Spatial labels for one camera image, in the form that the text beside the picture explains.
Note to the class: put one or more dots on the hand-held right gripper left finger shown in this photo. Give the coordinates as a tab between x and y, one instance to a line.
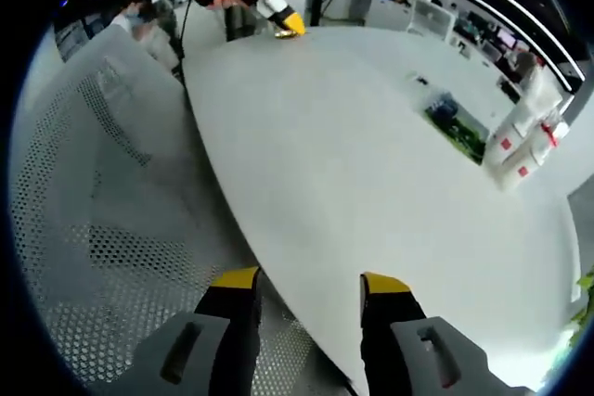
227	322

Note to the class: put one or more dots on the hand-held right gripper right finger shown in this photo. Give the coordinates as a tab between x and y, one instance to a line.
385	322

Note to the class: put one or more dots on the small gold packet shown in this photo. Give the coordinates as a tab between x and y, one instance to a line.
285	34

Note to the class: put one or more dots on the white red-label skincare bottle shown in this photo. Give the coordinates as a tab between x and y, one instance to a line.
508	173

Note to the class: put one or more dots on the green blue printed packet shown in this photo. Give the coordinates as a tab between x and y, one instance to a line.
459	136

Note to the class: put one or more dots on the white text-label skincare bottle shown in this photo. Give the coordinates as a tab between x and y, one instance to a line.
503	134

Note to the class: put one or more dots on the white mesh office chair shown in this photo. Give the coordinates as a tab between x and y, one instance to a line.
116	229

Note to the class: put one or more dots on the white glass display cabinet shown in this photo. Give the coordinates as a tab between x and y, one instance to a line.
431	20

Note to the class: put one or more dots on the green potted plant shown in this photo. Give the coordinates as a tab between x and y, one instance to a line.
585	284

